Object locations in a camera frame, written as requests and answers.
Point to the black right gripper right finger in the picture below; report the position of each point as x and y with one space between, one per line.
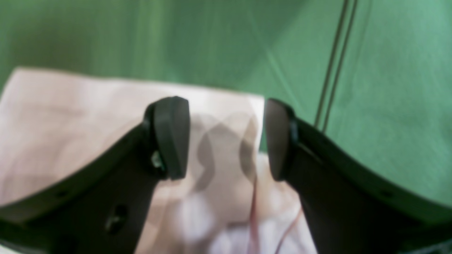
349 209

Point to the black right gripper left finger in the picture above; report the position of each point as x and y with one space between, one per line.
102 208

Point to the pink t-shirt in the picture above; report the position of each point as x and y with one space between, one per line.
53 123

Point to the green table cloth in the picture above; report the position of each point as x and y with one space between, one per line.
373 75

